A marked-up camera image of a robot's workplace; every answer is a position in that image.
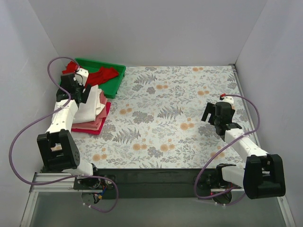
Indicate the green plastic bin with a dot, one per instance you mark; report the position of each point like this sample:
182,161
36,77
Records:
111,87

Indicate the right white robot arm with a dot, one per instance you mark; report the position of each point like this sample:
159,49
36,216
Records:
263,174

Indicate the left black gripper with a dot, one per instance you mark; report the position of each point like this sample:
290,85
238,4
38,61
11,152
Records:
79,93

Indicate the folded pink t shirt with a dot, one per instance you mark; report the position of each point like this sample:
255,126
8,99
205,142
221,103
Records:
93,124

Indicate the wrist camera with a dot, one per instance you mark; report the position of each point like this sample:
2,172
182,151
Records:
227,99
81,76

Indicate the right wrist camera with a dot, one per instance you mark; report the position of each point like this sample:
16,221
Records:
227,99

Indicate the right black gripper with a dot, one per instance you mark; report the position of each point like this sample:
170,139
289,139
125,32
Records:
213,118

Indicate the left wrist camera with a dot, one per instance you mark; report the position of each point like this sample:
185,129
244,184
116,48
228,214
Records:
81,76

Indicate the floral table mat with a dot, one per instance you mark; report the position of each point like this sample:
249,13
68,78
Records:
155,120

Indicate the red t shirt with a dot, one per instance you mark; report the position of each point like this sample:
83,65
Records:
102,76

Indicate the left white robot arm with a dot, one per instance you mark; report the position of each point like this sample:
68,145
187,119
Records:
57,147

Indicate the white t shirt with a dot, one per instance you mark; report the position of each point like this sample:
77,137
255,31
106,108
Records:
87,112

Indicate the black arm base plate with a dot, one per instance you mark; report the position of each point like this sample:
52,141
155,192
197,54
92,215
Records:
163,183

